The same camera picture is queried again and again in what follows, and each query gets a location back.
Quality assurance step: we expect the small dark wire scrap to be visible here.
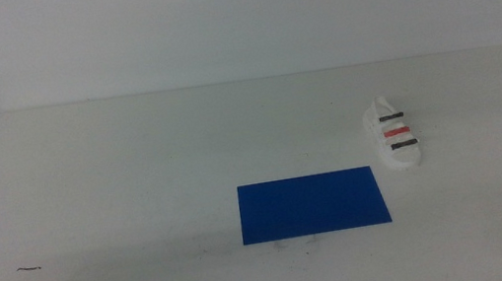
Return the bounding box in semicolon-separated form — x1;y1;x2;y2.
16;263;43;274

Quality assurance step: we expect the blue rectangular mat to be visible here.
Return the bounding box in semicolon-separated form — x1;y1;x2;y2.
234;163;394;246

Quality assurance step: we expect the white sandal shoe with straps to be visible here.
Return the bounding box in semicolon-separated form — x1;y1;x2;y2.
358;91;424;176

